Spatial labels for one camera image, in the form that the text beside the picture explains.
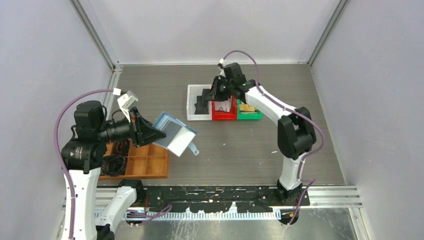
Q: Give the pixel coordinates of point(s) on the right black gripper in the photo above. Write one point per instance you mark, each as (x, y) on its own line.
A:
(217, 80)

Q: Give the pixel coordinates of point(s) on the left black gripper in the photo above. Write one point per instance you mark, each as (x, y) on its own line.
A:
(142, 131)

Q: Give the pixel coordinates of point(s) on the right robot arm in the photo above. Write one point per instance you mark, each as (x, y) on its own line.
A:
(295, 131)

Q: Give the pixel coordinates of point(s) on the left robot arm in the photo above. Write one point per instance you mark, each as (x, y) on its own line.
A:
(82, 157)

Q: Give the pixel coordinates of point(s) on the pink white cards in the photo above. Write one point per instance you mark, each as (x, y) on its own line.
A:
(223, 106)

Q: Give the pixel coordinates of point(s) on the gold cards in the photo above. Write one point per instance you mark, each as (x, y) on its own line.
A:
(247, 109)

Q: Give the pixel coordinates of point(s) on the red plastic bin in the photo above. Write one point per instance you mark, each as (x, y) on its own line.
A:
(223, 116)

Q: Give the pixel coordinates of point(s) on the white plastic bin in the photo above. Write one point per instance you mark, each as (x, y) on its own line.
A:
(194, 93)

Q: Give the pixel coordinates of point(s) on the small black coiled band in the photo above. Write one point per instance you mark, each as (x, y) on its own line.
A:
(121, 148)

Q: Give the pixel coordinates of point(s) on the orange wooden divider tray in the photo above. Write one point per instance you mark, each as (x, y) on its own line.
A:
(145, 162)

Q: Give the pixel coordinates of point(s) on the black coiled bands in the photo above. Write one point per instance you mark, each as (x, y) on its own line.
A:
(113, 165)

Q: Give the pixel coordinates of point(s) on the green plastic bin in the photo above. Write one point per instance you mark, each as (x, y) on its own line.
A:
(255, 116)

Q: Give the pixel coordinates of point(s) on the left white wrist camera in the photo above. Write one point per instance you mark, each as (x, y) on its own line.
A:
(126, 101)

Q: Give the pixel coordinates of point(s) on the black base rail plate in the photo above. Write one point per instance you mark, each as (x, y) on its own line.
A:
(216, 199)

